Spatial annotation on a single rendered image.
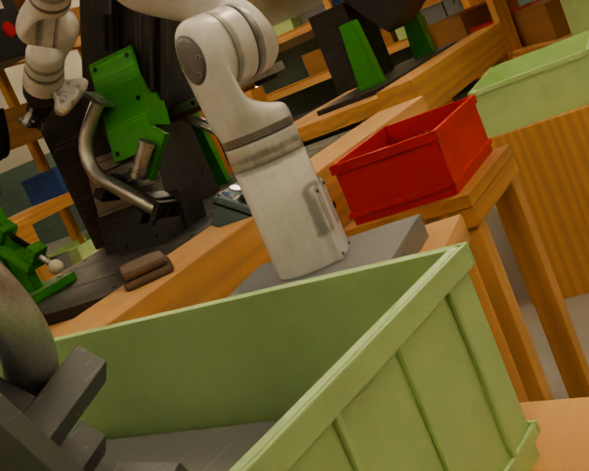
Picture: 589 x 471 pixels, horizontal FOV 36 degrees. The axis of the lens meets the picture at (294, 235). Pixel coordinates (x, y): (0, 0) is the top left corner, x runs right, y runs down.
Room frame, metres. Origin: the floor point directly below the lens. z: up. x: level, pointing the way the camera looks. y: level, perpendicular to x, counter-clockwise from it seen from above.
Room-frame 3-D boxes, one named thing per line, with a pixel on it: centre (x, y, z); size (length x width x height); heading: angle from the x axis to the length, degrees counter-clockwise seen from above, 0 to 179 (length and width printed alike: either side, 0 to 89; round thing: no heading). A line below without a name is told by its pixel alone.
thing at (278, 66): (2.01, 0.09, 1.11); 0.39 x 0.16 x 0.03; 59
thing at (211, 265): (1.85, -0.03, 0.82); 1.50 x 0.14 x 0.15; 149
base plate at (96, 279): (1.99, 0.21, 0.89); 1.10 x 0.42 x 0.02; 149
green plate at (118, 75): (1.90, 0.20, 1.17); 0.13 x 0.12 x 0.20; 149
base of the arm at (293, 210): (1.11, -0.01, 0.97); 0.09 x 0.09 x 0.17; 73
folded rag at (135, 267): (1.41, 0.23, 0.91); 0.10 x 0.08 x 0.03; 8
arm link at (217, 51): (1.11, -0.01, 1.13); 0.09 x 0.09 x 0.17; 30
